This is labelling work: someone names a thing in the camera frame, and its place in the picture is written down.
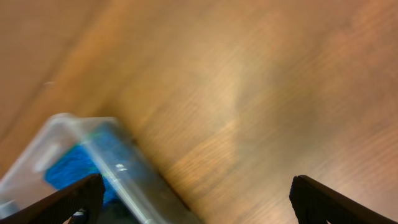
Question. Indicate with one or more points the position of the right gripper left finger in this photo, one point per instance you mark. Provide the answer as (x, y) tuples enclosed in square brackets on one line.
[(81, 202)]

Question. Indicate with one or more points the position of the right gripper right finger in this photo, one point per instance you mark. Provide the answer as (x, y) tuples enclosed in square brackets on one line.
[(315, 203)]

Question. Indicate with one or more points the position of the blue green sequin cloth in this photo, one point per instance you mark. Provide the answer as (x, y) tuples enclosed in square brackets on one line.
[(114, 150)]

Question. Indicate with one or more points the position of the clear plastic storage bin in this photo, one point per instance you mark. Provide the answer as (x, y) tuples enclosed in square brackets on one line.
[(150, 200)]

